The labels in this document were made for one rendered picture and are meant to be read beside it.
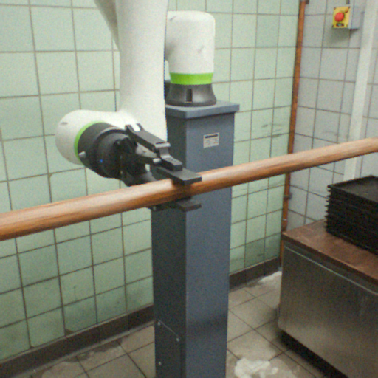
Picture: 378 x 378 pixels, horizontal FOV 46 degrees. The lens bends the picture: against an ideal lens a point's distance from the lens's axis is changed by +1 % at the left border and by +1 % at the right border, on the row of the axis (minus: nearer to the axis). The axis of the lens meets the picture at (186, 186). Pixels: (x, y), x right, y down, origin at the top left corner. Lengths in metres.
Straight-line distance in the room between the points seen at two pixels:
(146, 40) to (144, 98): 0.11
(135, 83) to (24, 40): 0.88
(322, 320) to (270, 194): 0.87
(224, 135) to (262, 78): 1.07
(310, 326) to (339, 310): 0.20
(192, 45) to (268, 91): 1.19
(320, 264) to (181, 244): 0.72
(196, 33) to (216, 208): 0.51
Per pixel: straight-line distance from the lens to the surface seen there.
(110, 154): 0.72
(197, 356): 1.57
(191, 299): 1.42
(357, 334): 1.87
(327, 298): 1.90
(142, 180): 0.67
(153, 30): 0.91
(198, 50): 1.24
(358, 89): 2.26
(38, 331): 2.10
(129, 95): 0.91
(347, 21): 2.24
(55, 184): 1.84
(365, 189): 1.97
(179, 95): 1.25
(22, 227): 0.51
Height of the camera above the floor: 1.39
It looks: 19 degrees down
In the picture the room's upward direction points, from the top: straight up
